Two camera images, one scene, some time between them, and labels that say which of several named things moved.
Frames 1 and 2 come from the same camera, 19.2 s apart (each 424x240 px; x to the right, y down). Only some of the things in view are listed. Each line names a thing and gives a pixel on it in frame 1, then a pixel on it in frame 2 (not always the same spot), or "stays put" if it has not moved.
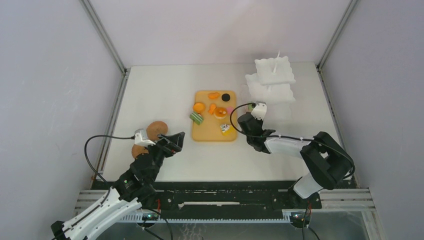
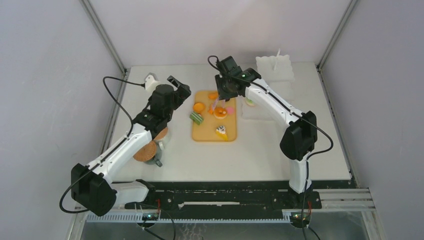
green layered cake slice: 197,118 stays put
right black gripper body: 249,139 → 224,90
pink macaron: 229,109 stays put
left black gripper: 174,143 → 182,93
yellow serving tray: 220,116 stays put
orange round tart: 199,107 stays put
